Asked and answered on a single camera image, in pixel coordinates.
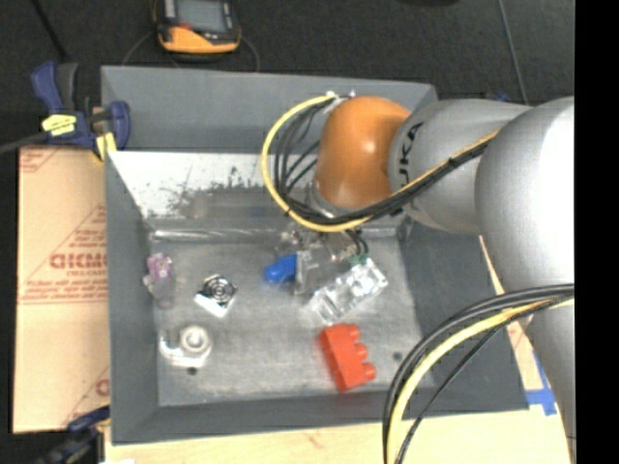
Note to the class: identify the blue rounded toy piece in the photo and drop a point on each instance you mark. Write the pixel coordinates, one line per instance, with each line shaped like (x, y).
(279, 269)

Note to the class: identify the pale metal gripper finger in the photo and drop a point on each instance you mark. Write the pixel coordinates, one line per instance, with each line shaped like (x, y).
(289, 242)
(305, 274)

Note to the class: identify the clear plastic block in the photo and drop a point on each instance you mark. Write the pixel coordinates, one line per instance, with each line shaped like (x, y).
(349, 292)

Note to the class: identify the silver disc on white base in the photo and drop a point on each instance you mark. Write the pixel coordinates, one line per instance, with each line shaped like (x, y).
(217, 292)

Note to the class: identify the grey metal bin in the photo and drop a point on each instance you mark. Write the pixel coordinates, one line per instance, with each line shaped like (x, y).
(271, 356)

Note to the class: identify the red toy brick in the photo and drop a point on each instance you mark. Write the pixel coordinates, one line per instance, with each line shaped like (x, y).
(347, 356)

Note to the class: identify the brown cardboard board, red print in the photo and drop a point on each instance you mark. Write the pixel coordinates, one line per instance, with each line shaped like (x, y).
(58, 336)

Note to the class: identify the white and grey metal fitting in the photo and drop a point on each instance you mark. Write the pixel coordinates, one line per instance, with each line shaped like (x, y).
(189, 345)

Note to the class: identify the purple and clear small bottle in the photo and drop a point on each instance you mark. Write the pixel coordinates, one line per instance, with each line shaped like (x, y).
(159, 274)

